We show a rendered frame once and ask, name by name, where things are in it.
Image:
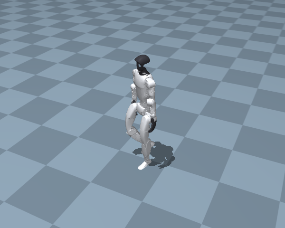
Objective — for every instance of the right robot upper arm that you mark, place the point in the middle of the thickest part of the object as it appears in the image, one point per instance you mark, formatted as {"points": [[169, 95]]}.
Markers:
{"points": [[133, 85]]}

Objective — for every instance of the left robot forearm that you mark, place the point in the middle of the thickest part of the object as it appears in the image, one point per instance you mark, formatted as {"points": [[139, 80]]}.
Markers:
{"points": [[153, 110]]}

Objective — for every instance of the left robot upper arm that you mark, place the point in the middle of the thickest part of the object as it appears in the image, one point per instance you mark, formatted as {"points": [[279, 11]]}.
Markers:
{"points": [[150, 84]]}

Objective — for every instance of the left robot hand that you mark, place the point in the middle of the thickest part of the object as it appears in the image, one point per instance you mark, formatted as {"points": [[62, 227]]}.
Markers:
{"points": [[153, 125]]}

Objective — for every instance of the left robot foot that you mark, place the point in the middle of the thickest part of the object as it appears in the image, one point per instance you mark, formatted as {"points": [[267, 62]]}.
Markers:
{"points": [[144, 164]]}

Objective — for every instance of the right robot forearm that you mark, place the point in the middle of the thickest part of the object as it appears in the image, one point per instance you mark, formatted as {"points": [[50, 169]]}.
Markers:
{"points": [[134, 96]]}

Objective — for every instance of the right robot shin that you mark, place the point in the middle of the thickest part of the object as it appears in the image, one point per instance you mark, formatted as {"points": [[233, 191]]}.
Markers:
{"points": [[136, 136]]}

